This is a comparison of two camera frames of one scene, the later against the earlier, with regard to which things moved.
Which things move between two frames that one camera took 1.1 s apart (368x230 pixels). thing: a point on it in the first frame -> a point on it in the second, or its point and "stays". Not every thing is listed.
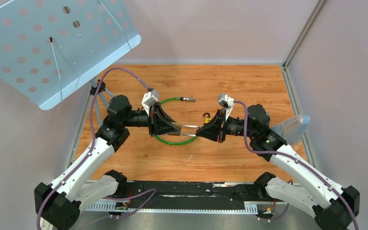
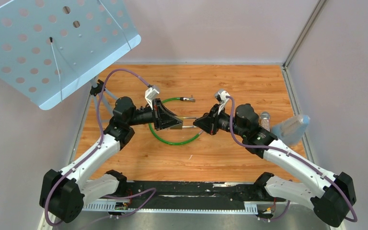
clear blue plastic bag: x=292 y=130 stays
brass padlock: x=179 y=133 -> x=181 y=119
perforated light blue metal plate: x=40 y=48 stays
